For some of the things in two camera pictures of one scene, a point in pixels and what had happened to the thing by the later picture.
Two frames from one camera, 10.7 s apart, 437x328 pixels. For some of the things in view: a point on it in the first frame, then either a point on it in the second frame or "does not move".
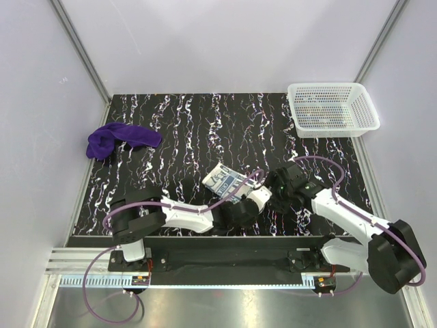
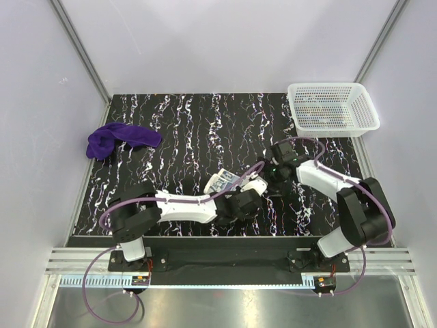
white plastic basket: [328, 110] does not move
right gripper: [279, 206] → [275, 188]
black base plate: [303, 253] does not move
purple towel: [102, 143] does not move
